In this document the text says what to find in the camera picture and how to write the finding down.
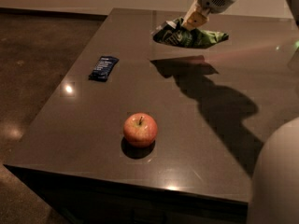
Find blue snack bar wrapper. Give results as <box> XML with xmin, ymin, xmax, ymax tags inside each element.
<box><xmin>89</xmin><ymin>56</ymin><xmax>119</xmax><ymax>82</ymax></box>

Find green jalapeno chip bag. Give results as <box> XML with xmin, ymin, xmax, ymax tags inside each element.
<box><xmin>152</xmin><ymin>17</ymin><xmax>229</xmax><ymax>49</ymax></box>

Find red apple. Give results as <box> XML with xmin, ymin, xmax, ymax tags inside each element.
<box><xmin>123</xmin><ymin>113</ymin><xmax>158</xmax><ymax>148</ymax></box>

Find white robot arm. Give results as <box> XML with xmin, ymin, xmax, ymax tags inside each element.
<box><xmin>183</xmin><ymin>0</ymin><xmax>299</xmax><ymax>224</ymax></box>

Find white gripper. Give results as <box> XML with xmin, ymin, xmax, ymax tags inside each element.
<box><xmin>182</xmin><ymin>0</ymin><xmax>236</xmax><ymax>31</ymax></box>

